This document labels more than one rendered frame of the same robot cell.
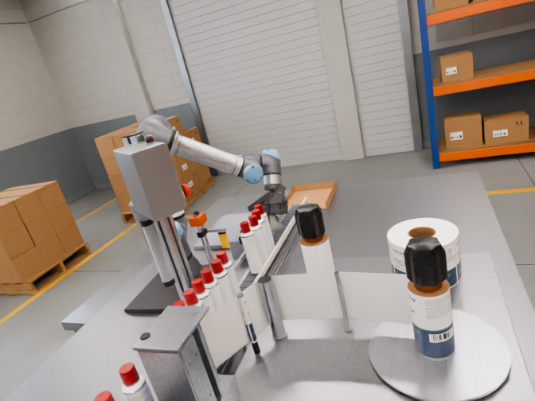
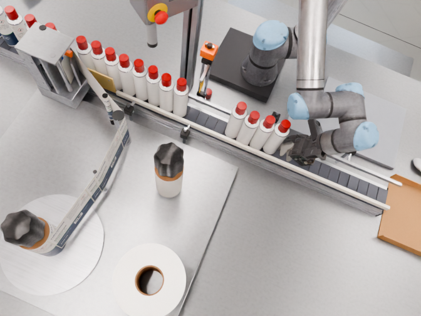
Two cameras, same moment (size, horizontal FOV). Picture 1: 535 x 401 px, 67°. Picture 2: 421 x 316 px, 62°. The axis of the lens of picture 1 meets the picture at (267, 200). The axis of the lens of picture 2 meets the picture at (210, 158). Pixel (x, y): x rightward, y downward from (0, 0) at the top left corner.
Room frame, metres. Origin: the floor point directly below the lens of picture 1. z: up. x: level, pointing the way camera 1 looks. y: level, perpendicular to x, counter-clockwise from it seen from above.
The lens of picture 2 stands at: (1.11, -0.47, 2.05)
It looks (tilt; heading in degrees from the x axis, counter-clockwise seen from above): 67 degrees down; 73
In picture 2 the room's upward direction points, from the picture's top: 17 degrees clockwise
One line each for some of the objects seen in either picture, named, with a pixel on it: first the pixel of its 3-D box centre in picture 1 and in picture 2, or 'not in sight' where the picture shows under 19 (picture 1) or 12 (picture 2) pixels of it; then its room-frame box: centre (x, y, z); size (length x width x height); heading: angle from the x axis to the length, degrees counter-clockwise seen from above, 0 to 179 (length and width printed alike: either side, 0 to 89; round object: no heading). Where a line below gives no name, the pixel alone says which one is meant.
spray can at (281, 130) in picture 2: (263, 228); (277, 136); (1.48, 0.04, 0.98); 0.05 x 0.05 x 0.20
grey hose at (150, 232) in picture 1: (158, 252); (151, 21); (1.04, 0.34, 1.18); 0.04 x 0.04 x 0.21
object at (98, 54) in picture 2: not in sight; (101, 63); (0.86, 0.31, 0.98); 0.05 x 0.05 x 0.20
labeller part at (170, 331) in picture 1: (172, 326); (45, 42); (0.73, 0.26, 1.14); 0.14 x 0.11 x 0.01; 156
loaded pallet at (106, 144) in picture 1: (159, 164); not in sight; (5.43, 1.31, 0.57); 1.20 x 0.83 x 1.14; 157
